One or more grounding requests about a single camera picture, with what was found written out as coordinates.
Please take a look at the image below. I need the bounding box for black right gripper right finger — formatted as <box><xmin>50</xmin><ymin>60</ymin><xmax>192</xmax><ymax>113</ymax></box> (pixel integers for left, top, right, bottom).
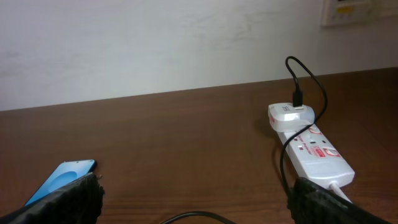
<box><xmin>287</xmin><ymin>177</ymin><xmax>389</xmax><ymax>224</ymax></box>

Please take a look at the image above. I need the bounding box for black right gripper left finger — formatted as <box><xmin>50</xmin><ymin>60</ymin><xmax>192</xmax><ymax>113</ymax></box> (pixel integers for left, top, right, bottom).
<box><xmin>1</xmin><ymin>172</ymin><xmax>104</xmax><ymax>224</ymax></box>

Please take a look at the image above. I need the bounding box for blue Samsung Galaxy smartphone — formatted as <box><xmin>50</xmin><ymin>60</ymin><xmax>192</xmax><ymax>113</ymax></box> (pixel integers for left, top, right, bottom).
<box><xmin>25</xmin><ymin>159</ymin><xmax>97</xmax><ymax>206</ymax></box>

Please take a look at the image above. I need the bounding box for black USB charging cable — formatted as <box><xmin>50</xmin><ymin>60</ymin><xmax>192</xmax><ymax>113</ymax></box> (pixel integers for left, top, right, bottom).
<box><xmin>160</xmin><ymin>55</ymin><xmax>328</xmax><ymax>224</ymax></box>

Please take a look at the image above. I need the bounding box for white USB charger adapter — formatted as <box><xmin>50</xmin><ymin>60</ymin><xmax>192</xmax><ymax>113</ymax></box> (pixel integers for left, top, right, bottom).
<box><xmin>268</xmin><ymin>103</ymin><xmax>315</xmax><ymax>133</ymax></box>

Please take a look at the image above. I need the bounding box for white power strip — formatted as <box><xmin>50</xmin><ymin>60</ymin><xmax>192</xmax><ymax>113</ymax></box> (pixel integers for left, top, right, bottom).
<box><xmin>286</xmin><ymin>125</ymin><xmax>355</xmax><ymax>189</ymax></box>

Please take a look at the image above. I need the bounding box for white power strip cord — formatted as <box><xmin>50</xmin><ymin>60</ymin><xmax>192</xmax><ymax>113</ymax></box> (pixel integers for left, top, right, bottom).
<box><xmin>328</xmin><ymin>182</ymin><xmax>354</xmax><ymax>203</ymax></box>

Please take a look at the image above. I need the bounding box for white wall thermostat panel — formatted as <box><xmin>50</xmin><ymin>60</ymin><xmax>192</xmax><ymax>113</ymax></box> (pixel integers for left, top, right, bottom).
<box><xmin>320</xmin><ymin>0</ymin><xmax>397</xmax><ymax>27</ymax></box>

